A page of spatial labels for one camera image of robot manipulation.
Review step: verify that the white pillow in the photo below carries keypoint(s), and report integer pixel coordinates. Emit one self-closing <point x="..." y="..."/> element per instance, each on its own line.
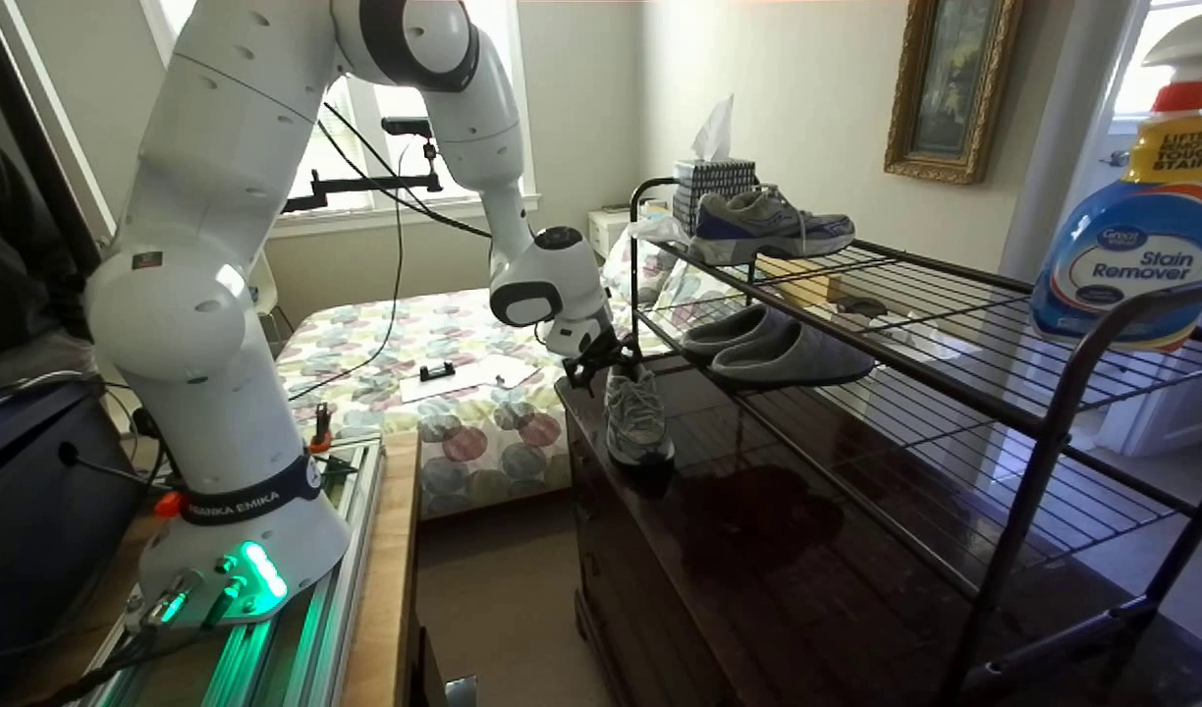
<point x="625" y="270"/>

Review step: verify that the metal rail robot base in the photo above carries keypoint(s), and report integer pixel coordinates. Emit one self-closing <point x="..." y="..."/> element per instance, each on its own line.
<point x="300" y="655"/>

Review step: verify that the grey slipper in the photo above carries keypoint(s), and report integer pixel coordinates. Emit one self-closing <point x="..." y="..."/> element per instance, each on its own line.
<point x="726" y="329"/>
<point x="782" y="355"/>

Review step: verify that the tissue box with white tissue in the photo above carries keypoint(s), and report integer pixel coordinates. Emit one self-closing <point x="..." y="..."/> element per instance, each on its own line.
<point x="713" y="178"/>

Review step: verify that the small brown bottle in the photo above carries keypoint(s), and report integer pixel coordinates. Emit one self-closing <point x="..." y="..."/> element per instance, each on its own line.
<point x="319" y="432"/>

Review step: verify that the black equipment case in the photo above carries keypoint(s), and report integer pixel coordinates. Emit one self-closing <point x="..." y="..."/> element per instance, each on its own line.
<point x="37" y="523"/>

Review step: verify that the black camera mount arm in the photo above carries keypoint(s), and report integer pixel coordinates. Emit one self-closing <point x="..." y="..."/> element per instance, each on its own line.
<point x="366" y="184"/>

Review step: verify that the white curtain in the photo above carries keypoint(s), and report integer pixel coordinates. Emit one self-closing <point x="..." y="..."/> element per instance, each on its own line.
<point x="1058" y="160"/>

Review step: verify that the white paper sheet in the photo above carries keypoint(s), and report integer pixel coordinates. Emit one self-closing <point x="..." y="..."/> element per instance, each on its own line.
<point x="478" y="380"/>

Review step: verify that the dark brown wooden dresser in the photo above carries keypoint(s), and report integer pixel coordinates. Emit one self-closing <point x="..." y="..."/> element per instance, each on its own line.
<point x="760" y="576"/>

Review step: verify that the light wooden table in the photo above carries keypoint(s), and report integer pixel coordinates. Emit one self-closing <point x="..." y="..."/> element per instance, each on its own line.
<point x="384" y="589"/>

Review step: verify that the wooden block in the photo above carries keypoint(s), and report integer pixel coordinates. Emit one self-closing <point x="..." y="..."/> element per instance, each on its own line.
<point x="811" y="282"/>

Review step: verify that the red button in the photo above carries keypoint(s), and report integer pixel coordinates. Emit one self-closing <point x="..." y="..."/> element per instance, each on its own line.
<point x="169" y="506"/>

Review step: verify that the bed with floral sheet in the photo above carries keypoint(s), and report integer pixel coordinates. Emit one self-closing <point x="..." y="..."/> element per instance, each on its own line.
<point x="495" y="444"/>

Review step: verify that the green status light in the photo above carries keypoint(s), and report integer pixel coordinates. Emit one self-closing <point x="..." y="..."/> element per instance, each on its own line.
<point x="249" y="580"/>

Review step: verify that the blue stain remover spray bottle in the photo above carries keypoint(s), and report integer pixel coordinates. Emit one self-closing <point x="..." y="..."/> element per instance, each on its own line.
<point x="1124" y="250"/>

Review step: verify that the metal knob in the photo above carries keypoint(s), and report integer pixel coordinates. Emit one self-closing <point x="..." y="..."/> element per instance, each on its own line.
<point x="460" y="692"/>

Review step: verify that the gold framed picture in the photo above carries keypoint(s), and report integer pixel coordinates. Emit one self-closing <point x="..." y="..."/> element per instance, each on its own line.
<point x="948" y="79"/>

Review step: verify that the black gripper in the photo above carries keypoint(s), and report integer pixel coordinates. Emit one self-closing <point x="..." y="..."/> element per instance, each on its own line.
<point x="583" y="339"/>

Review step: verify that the small black item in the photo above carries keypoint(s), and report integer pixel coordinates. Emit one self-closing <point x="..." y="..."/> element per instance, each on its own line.
<point x="436" y="370"/>

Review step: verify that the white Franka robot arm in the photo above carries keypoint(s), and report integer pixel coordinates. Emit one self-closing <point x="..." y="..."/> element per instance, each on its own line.
<point x="223" y="260"/>

